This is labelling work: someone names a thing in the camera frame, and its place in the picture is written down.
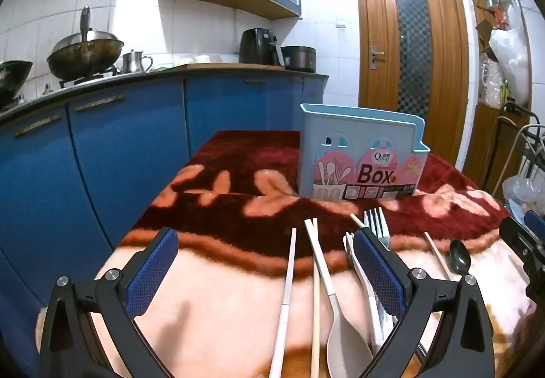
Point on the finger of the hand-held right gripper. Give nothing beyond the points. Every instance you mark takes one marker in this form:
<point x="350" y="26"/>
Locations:
<point x="517" y="239"/>
<point x="535" y="222"/>

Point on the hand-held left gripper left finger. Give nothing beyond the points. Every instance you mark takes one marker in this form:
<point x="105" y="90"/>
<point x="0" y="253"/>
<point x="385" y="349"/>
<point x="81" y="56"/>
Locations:
<point x="164" y="258"/>

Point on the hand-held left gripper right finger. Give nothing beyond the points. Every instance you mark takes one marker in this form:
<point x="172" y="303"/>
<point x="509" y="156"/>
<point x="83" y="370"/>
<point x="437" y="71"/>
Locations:
<point x="374" y="267"/>

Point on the white plastic fork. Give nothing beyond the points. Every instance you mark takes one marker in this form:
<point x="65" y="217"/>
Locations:
<point x="360" y="275"/>

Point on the metal fork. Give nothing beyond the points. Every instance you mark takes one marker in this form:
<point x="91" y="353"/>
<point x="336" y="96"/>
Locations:
<point x="379" y="224"/>

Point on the wooden chopstick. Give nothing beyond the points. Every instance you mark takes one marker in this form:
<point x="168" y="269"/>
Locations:
<point x="436" y="254"/>
<point x="357" y="220"/>
<point x="315" y="318"/>

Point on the light blue utensil box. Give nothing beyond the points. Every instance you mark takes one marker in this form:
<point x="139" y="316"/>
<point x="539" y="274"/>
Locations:
<point x="336" y="126"/>

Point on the clear plastic bag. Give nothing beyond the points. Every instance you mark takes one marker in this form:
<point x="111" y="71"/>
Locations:
<point x="519" y="190"/>

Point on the black spoon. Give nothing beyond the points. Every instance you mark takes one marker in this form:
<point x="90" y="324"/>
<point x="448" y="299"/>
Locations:
<point x="460" y="256"/>

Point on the white plastic spoon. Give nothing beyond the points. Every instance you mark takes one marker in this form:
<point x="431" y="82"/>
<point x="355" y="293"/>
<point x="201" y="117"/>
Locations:
<point x="347" y="344"/>

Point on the white long thin utensil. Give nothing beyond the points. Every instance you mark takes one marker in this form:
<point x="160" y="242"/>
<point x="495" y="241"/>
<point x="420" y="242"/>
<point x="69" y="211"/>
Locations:
<point x="286" y="297"/>

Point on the red and pink printed blanket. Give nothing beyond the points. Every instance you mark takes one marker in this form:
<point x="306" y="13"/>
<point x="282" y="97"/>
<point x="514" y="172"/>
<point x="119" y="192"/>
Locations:
<point x="238" y="173"/>

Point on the black metal cart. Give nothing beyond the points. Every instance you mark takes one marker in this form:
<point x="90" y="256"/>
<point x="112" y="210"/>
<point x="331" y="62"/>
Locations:
<point x="513" y="106"/>

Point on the blue kitchen base cabinet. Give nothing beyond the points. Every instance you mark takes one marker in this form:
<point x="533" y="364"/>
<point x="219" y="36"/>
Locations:
<point x="127" y="139"/>

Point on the small white plastic bag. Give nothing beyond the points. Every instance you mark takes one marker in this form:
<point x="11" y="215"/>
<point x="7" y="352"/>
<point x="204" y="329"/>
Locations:
<point x="489" y="79"/>

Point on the large white plastic bag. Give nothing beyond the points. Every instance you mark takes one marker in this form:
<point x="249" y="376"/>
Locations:
<point x="511" y="58"/>

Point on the gas stove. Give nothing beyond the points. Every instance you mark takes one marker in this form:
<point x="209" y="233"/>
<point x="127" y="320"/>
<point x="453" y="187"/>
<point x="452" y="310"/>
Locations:
<point x="85" y="81"/>

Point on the brown cardboard box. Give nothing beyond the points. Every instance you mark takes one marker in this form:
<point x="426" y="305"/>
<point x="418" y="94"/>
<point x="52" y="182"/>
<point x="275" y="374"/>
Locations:
<point x="484" y="33"/>

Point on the steel kettle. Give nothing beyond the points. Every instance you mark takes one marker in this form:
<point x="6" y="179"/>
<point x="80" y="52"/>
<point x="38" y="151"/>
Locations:
<point x="134" y="62"/>

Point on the wooden cutting board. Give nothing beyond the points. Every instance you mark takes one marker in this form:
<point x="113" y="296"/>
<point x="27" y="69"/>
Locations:
<point x="221" y="65"/>

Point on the bags of food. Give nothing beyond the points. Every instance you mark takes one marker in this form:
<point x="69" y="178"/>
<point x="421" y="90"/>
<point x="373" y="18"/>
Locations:
<point x="204" y="58"/>

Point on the red bottle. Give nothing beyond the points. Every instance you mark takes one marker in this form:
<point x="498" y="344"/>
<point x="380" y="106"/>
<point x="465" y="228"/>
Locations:
<point x="501" y="20"/>

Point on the steel wok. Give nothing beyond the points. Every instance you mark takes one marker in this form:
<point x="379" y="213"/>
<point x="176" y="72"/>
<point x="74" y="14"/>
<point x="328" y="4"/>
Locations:
<point x="85" y="56"/>

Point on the dark rice cooker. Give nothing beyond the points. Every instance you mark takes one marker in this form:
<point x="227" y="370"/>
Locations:
<point x="298" y="59"/>

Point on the black air fryer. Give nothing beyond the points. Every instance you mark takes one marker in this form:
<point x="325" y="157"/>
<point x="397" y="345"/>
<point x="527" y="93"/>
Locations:
<point x="255" y="46"/>

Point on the black wok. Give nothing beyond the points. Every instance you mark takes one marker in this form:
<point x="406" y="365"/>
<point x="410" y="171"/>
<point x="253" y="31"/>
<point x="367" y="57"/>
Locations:
<point x="12" y="79"/>

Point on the wooden door with glass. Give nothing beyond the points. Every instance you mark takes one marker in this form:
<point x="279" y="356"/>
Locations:
<point x="379" y="20"/>

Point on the white wall switch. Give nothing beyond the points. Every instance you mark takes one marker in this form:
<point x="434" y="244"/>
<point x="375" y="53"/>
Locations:
<point x="341" y="22"/>

